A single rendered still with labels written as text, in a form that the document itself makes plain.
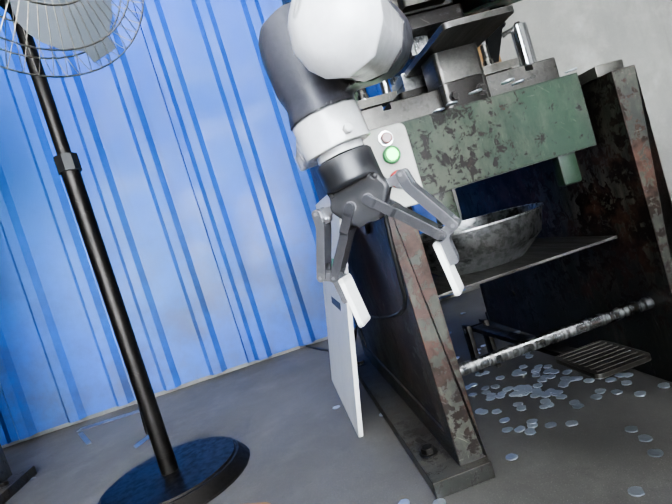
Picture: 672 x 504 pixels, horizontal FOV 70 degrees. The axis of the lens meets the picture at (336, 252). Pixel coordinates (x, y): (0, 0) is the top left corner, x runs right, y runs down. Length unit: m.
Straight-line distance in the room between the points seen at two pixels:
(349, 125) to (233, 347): 1.80
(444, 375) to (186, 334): 1.58
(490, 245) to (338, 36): 0.67
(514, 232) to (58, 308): 1.93
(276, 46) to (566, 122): 0.63
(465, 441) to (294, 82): 0.66
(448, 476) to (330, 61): 0.70
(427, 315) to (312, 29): 0.53
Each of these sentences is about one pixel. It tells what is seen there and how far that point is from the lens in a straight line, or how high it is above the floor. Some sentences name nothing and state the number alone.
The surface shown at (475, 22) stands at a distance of 0.97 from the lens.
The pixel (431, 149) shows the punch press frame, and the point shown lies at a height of 0.58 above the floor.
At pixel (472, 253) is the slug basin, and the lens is 1.06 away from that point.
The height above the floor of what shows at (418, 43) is 0.84.
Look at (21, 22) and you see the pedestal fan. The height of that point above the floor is 1.15.
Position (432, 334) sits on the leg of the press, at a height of 0.27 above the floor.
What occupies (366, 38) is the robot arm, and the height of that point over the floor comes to 0.66.
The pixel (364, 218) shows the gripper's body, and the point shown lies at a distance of 0.61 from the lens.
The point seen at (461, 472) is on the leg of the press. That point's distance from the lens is 0.94.
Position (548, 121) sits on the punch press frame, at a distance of 1.04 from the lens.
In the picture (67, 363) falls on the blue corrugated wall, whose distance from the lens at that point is 2.44.
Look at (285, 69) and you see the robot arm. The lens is 0.61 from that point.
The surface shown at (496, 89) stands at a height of 0.67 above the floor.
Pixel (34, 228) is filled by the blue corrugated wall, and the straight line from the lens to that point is 2.45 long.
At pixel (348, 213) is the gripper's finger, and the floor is 0.51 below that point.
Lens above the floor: 0.50
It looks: 3 degrees down
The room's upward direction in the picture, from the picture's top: 17 degrees counter-clockwise
